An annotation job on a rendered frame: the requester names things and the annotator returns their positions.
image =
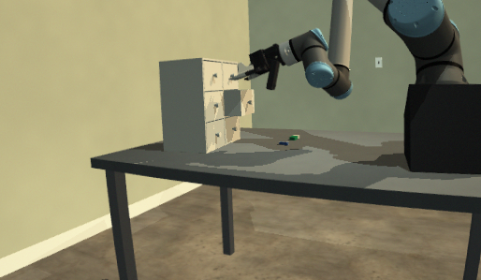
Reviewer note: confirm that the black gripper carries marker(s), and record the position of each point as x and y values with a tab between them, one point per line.
260	62

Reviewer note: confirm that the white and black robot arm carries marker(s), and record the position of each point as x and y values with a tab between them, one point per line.
423	25

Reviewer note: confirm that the grey chest of drawers with tan drawers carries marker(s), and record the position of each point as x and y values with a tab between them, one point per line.
183	105

